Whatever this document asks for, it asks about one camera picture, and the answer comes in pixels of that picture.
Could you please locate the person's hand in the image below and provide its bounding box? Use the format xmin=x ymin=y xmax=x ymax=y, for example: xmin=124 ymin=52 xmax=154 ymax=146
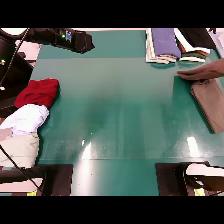
xmin=176 ymin=63 xmax=213 ymax=81

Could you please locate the tan garment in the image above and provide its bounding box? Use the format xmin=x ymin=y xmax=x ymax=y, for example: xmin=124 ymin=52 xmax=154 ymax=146
xmin=190 ymin=78 xmax=224 ymax=135

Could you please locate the person's forearm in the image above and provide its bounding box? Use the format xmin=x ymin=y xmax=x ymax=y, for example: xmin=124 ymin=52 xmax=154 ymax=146
xmin=209 ymin=58 xmax=224 ymax=80

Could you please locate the black garment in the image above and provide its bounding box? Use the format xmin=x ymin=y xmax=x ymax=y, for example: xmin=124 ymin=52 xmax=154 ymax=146
xmin=178 ymin=28 xmax=218 ymax=50

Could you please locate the heap of clothes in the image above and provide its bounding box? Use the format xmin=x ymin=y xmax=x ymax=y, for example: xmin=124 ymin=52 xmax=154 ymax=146
xmin=145 ymin=28 xmax=212 ymax=65

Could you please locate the purple garment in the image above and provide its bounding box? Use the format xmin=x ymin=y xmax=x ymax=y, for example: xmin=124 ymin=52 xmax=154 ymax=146
xmin=151 ymin=28 xmax=183 ymax=59

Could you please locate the red garment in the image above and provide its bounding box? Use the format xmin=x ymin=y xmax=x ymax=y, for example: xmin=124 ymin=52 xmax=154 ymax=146
xmin=13 ymin=78 xmax=61 ymax=110

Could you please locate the white garment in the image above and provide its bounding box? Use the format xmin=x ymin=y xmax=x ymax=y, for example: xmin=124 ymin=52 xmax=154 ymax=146
xmin=0 ymin=103 xmax=51 ymax=136

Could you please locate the beige garment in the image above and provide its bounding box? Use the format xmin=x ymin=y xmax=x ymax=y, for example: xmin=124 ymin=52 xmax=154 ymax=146
xmin=0 ymin=132 xmax=41 ymax=169

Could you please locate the pink garment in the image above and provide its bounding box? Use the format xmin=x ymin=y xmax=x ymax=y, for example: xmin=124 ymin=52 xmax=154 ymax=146
xmin=0 ymin=127 xmax=14 ymax=143

